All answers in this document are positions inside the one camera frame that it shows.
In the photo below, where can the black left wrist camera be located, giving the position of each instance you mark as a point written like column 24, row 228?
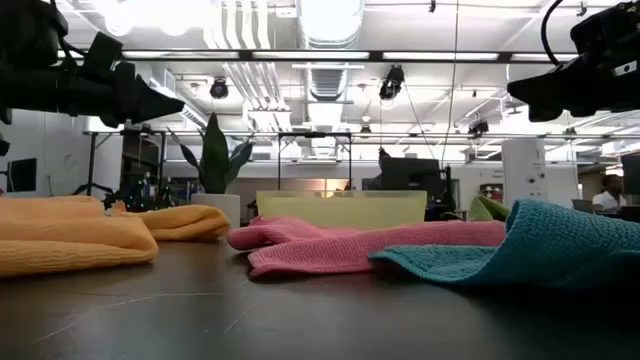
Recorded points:
column 102, row 52

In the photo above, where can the pink microfiber towel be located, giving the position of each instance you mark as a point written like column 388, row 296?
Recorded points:
column 325, row 250

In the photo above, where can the black desk monitor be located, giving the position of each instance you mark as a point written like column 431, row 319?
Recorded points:
column 632, row 175

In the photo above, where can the dark shelf unit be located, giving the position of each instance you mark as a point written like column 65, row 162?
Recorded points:
column 142, row 160

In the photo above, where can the black ceiling-hung camera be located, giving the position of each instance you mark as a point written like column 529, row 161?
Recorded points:
column 219, row 88
column 478, row 127
column 392, row 82

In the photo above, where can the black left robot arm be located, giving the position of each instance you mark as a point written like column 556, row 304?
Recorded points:
column 25, row 30

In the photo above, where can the teal microfiber towel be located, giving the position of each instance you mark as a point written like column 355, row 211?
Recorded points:
column 550, row 240

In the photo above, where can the orange microfiber towel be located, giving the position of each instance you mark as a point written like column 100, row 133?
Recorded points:
column 190, row 220
column 75, row 245

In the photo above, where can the black overhead light bar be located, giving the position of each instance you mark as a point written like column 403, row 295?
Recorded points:
column 376, row 55

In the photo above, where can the white pillar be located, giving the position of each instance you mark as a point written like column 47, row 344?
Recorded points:
column 522, row 170

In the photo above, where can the black wall monitor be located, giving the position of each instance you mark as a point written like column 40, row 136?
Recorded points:
column 22, row 175

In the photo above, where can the green microfiber towel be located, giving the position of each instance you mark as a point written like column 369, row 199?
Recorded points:
column 487, row 210

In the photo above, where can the silver ceiling duct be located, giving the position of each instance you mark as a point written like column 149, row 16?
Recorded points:
column 330, row 20

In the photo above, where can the person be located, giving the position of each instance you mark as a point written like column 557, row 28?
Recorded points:
column 607, row 200

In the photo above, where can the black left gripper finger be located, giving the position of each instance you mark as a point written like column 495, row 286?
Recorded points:
column 155, row 102

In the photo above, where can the black monitor on stand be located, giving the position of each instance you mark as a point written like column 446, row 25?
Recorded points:
column 410, row 174

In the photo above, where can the green snake plant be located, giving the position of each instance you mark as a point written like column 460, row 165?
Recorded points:
column 215, row 160

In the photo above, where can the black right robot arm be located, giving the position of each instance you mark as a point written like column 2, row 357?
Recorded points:
column 610, row 27

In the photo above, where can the yellow translucent plastic bin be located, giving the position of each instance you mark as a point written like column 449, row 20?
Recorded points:
column 350, row 210

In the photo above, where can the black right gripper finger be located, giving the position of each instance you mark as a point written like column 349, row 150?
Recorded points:
column 550, row 95

